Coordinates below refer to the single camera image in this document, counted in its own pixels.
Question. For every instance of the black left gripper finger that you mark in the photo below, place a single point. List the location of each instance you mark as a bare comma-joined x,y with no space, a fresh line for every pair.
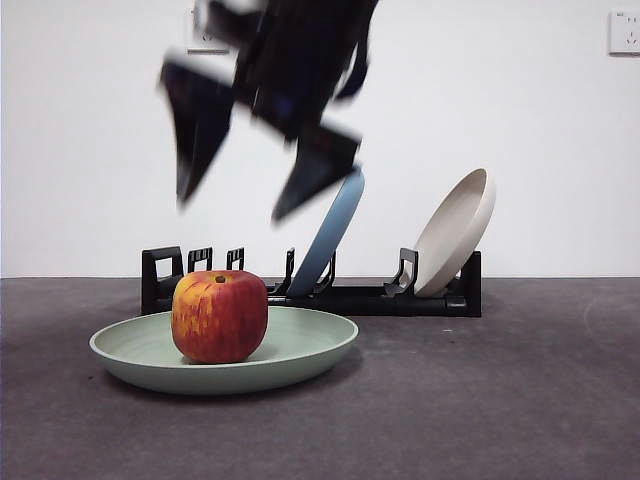
200,120
315,170

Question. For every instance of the red yellow apple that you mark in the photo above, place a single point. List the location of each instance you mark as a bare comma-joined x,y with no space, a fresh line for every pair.
220,320

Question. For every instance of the green plate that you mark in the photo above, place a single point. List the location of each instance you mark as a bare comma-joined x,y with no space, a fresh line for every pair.
300,350

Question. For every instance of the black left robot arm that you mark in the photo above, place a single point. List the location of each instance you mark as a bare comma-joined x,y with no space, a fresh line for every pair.
300,50

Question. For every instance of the blue plate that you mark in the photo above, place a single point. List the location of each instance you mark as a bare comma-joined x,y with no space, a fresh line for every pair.
330,235

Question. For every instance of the black plate rack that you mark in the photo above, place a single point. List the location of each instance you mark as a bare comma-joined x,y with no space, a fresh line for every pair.
375,302

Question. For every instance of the beige plate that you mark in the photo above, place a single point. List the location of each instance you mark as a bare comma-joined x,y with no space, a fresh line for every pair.
455,230

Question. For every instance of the white wall socket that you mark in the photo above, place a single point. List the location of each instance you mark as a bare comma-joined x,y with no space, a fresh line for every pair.
200,43
625,32

